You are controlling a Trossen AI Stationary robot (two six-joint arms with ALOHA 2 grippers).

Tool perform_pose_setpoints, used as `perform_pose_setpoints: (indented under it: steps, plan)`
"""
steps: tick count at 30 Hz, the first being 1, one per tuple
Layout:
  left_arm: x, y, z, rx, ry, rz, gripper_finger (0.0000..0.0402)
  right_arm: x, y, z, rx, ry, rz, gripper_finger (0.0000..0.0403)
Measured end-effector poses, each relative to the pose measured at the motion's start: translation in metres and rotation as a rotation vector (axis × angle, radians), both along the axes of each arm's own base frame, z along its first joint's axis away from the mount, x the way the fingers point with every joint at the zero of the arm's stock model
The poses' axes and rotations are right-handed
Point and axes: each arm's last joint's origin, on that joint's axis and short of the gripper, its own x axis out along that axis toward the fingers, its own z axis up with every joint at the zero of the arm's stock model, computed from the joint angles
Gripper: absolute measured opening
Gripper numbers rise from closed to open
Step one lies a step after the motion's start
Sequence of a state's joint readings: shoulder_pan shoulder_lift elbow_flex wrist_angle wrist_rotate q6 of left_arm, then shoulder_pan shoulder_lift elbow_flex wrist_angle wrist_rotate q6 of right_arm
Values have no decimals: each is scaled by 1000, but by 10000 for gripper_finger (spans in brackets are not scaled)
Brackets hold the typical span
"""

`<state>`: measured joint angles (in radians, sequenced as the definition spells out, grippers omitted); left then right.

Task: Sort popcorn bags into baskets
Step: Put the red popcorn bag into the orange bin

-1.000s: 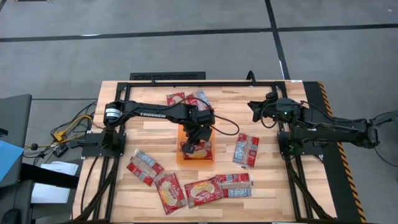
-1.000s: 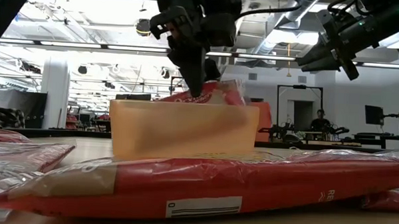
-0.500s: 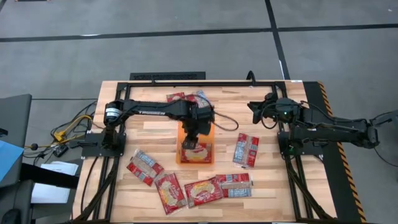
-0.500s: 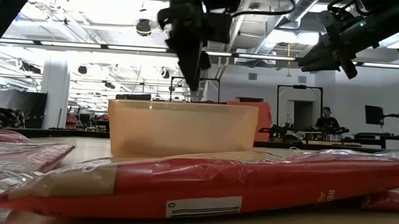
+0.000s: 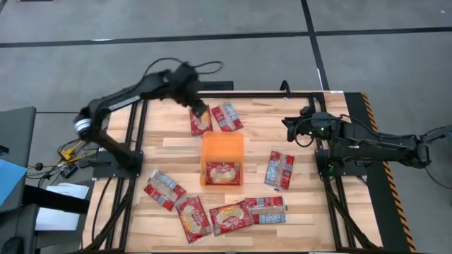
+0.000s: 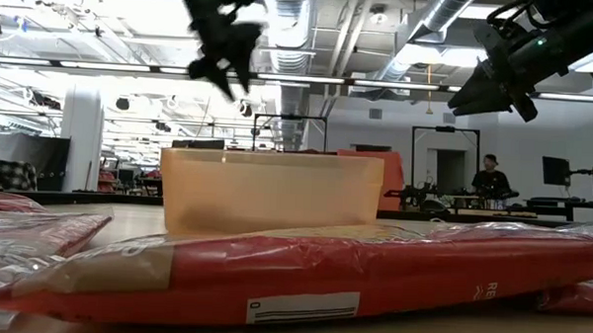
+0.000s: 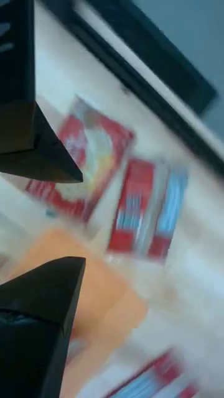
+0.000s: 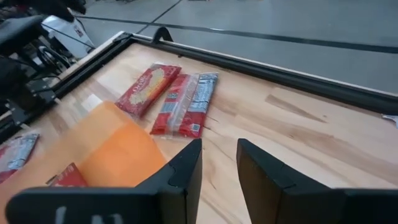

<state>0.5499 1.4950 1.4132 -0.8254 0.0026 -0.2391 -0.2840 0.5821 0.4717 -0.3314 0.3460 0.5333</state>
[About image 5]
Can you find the red popcorn bag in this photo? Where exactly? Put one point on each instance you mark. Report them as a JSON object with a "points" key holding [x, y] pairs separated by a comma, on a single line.
{"points": [[279, 170], [227, 117], [267, 211], [231, 217], [222, 173], [202, 125], [194, 219], [164, 190]]}

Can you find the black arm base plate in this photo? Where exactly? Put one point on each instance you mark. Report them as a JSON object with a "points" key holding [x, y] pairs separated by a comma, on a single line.
{"points": [[106, 164], [353, 169]]}

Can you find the grey metal bracket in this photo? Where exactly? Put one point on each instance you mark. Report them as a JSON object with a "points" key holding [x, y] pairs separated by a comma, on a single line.
{"points": [[438, 134]]}

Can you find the black office chair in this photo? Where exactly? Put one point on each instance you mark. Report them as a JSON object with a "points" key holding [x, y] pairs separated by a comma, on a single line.
{"points": [[17, 229]]}

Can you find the black flat bar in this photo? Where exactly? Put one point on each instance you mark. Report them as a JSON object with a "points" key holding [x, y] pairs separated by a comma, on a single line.
{"points": [[56, 201]]}

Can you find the white paper sheet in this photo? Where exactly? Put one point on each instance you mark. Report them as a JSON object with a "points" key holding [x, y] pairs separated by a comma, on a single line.
{"points": [[70, 190], [58, 218]]}

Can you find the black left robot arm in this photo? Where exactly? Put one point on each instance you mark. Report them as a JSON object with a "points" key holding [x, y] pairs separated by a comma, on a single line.
{"points": [[116, 100]]}

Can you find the black hazard-striped floor mat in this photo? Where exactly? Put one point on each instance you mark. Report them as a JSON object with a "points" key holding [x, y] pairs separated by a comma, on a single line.
{"points": [[379, 197]]}

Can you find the black floor vent grate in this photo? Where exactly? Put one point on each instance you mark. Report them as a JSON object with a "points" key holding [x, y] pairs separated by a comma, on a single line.
{"points": [[219, 85]]}

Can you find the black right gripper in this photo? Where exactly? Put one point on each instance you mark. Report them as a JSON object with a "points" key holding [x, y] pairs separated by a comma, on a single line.
{"points": [[319, 123]]}

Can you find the blue folder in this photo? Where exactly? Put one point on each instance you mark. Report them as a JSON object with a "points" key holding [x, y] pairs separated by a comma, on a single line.
{"points": [[8, 180]]}

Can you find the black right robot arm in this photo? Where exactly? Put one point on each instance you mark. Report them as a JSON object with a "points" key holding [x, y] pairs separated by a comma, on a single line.
{"points": [[381, 144]]}

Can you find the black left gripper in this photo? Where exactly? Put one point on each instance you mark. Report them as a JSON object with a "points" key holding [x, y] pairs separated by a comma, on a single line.
{"points": [[183, 83]]}

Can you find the grey panel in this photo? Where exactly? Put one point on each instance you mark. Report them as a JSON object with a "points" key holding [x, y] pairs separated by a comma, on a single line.
{"points": [[16, 130]]}

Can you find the black power adapter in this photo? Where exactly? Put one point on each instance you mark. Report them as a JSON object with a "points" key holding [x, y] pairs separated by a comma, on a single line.
{"points": [[69, 171]]}

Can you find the orange plastic basket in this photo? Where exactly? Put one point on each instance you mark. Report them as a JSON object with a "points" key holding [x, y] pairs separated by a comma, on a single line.
{"points": [[222, 146]]}

